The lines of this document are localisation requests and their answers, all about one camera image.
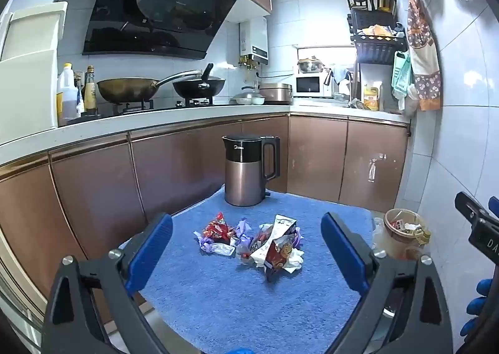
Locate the yellow oil bottle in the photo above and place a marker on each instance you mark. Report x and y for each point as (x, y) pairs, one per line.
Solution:
(372, 99)

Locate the floral apron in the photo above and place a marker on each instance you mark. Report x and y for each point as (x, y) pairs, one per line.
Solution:
(423, 62)

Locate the white countertop appliance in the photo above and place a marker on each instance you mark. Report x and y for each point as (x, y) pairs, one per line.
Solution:
(27, 73)

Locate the steel lidded dish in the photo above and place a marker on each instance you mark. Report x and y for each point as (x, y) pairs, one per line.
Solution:
(245, 97)

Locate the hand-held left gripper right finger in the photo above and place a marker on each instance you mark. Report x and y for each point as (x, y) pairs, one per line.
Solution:
(343, 250)

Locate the copper electric kettle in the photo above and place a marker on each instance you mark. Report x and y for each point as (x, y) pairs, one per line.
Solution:
(243, 178)

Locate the black kitchen rack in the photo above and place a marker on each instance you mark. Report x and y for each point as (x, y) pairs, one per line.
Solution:
(374, 52)

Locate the green plastic grater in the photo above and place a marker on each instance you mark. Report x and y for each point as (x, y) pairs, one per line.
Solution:
(401, 73)

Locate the orange snack packets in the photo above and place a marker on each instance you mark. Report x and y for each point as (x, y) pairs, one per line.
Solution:
(376, 30)

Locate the black frying pan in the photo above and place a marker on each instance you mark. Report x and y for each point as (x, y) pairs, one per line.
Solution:
(199, 88)

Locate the steel pot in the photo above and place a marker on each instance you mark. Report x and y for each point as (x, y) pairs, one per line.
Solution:
(310, 65)

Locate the pile of snack wrappers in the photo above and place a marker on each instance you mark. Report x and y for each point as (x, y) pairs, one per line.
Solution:
(278, 249)

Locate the person's right hand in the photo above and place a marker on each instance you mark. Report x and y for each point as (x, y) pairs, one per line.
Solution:
(475, 306)

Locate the black gas stove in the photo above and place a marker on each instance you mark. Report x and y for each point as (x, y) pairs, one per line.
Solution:
(156, 106)

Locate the white microwave oven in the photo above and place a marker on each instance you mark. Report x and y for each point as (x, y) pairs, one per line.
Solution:
(308, 85)

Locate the black range hood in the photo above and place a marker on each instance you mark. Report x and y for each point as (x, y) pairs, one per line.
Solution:
(156, 7)

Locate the clear plastic bag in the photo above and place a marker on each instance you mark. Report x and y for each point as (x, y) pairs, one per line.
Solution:
(379, 233)

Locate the blue white cloth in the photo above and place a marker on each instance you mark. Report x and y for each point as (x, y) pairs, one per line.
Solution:
(339, 73)

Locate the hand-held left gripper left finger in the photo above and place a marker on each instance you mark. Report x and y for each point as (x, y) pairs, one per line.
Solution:
(150, 249)

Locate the blue towel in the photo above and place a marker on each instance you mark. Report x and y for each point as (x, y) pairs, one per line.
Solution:
(218, 299)

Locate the silver purple wrapper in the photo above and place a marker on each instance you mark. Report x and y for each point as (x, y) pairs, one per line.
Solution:
(218, 248)

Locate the dark sauce bottle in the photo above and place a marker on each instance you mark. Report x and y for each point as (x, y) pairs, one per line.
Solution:
(90, 95)

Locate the beige bucket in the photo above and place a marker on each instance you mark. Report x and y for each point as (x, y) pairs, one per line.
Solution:
(393, 241)

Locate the red candy wrapper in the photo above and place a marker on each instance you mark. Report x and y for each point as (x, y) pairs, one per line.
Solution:
(216, 229)

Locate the white water heater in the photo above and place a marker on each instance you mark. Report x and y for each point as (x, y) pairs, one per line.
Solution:
(257, 38)

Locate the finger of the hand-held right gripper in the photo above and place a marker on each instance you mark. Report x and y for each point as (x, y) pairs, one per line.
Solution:
(473, 210)

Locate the white plastic jug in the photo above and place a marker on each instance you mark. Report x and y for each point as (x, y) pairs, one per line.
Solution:
(68, 97)

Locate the brass wok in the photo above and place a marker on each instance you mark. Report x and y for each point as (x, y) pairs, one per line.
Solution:
(124, 91)

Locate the copper rice cooker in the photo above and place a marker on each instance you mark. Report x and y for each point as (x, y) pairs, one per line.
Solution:
(276, 92)

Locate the white tissue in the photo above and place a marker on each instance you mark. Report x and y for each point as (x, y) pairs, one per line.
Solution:
(294, 260)

